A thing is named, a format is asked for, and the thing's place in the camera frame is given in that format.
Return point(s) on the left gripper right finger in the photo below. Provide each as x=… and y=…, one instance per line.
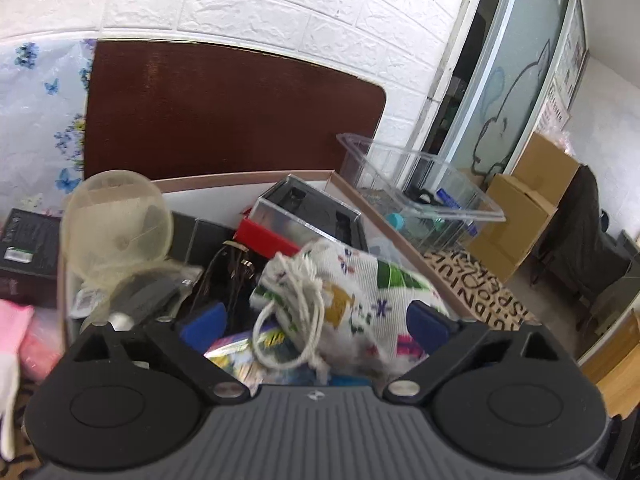
x=449, y=346

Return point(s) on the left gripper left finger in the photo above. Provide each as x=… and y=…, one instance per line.
x=183, y=345

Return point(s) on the floral drawstring cloth pouch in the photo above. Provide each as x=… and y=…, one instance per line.
x=344, y=310

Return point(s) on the blue playing card box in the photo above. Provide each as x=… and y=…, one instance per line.
x=235, y=355

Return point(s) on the letter pattern table mat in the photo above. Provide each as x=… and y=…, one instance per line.
x=479, y=290

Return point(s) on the red slim box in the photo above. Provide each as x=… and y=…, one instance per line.
x=263, y=241

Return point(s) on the clear plastic bin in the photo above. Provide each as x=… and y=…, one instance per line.
x=428, y=201

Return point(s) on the pink plastic packet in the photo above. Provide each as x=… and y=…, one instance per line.
x=43, y=344

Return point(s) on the clear round plastic lid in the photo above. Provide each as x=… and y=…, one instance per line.
x=115, y=223

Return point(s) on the dark office chair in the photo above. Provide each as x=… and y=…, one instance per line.
x=576, y=247

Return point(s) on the stacked cardboard boxes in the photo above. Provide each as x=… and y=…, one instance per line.
x=529, y=198

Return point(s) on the clear acrylic black case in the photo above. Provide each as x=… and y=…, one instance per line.
x=294, y=209

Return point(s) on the black product box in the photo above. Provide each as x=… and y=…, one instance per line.
x=29, y=258

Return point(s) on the dark brown board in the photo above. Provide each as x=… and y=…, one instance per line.
x=172, y=109

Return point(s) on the floral plastic bag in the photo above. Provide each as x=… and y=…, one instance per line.
x=44, y=94

